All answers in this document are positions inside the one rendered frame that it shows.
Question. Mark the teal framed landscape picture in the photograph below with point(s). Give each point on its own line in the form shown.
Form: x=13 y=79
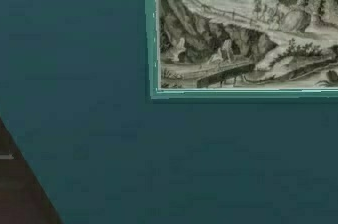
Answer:
x=250 y=50

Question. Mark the dark brown wooden cabinet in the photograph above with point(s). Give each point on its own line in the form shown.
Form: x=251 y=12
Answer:
x=0 y=180

